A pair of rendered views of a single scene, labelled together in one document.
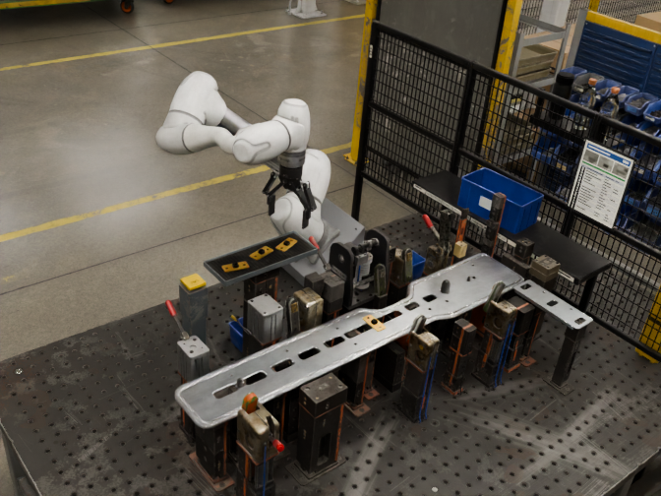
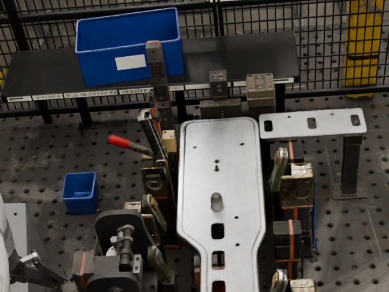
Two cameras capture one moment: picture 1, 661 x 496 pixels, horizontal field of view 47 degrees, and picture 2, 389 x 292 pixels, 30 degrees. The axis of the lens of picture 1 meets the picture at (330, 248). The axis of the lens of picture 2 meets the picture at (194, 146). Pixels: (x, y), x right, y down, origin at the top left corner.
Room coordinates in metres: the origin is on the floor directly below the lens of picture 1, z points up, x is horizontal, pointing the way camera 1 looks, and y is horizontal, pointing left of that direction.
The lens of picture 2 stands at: (1.36, 0.39, 2.42)
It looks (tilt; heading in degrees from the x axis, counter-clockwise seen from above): 45 degrees down; 318
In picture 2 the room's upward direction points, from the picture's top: 8 degrees counter-clockwise
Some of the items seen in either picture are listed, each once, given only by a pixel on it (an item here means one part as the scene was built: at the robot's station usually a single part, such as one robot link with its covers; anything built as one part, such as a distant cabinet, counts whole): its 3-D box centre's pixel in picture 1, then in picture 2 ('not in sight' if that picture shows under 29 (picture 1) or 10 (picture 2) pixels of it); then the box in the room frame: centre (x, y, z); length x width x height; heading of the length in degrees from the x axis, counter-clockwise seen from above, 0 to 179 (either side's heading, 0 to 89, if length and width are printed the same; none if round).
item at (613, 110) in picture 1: (608, 113); not in sight; (2.73, -1.00, 1.53); 0.06 x 0.06 x 0.20
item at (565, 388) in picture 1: (568, 353); (350, 159); (2.12, -0.88, 0.84); 0.11 x 0.06 x 0.29; 41
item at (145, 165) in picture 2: (431, 285); (161, 203); (2.42, -0.41, 0.88); 0.07 x 0.06 x 0.35; 41
